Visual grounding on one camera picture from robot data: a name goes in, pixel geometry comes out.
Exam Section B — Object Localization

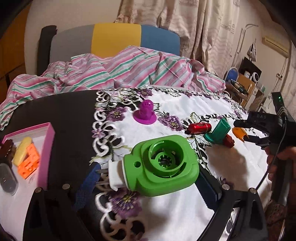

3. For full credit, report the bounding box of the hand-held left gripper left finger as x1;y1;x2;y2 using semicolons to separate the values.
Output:
22;161;102;241

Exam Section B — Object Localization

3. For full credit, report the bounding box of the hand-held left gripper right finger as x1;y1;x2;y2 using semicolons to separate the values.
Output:
195;166;269;241

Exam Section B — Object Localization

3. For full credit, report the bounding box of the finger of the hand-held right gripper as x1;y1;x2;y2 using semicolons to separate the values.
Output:
243;135;270;148
233;118;256;128

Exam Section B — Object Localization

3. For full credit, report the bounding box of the orange translucent plastic piece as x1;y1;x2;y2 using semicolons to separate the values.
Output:
232;127;249;142

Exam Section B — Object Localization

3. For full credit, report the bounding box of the green plug-in device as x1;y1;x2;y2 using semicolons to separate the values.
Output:
108;135;200;198

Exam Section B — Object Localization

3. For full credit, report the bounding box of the pink rimmed white tray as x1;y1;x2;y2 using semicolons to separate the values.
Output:
0;122;55;193

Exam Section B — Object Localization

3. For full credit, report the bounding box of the orange plastic block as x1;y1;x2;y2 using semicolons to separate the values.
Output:
17;143;41;179

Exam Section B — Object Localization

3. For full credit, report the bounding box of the yellow oblong plastic piece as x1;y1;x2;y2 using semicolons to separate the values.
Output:
12;136;32;166

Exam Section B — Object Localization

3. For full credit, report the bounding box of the grey transparent cylinder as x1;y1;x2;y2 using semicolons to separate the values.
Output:
0;163;19;195

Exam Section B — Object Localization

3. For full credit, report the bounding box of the brown plastic clip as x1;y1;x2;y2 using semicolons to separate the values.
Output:
0;140;16;163

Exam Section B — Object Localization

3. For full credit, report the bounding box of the person's right hand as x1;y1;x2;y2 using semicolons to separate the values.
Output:
264;146;296;182

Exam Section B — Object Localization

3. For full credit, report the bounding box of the dark red plastic piece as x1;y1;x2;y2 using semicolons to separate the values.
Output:
223;134;235;149

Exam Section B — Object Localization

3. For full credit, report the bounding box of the teal green plastic piece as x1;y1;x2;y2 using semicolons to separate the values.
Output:
203;118;231;145

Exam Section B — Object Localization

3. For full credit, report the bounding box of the wooden storage cabinet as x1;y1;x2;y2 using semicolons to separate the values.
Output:
228;74;256;110

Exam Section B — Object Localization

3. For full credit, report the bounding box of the red metallic cylinder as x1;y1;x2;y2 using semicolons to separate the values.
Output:
187;123;212;135

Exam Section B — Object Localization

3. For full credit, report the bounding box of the white floral lace tablecloth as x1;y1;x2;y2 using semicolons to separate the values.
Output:
89;85;278;241

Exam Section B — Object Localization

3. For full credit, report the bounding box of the blue folding chair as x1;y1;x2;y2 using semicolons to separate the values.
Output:
223;67;239;82

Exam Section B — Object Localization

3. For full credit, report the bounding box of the black shelf unit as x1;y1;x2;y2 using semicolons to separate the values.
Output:
238;57;262;82

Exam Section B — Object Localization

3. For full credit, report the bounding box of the person's patterned clothing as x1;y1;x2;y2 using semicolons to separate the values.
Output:
265;198;296;241

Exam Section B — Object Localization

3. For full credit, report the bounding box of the white air conditioner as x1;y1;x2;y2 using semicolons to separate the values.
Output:
261;36;290;53

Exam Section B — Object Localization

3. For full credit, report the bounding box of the purple plastic dome piece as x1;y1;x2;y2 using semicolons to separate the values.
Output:
133;100;158;125

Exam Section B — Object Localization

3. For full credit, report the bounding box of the beige patterned curtain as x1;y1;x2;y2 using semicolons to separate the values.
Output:
116;0;296;112

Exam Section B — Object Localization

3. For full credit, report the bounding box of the pink green striped cloth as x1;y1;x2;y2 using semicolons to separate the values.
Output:
0;46;226;130

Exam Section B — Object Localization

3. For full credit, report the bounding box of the black upright cushion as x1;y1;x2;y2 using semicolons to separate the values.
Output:
40;25;57;76

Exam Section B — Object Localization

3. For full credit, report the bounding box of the wooden panel cabinet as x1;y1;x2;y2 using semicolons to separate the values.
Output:
0;9;29;98

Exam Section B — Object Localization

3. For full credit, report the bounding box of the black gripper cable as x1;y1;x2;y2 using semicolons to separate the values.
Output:
256;137;285;189

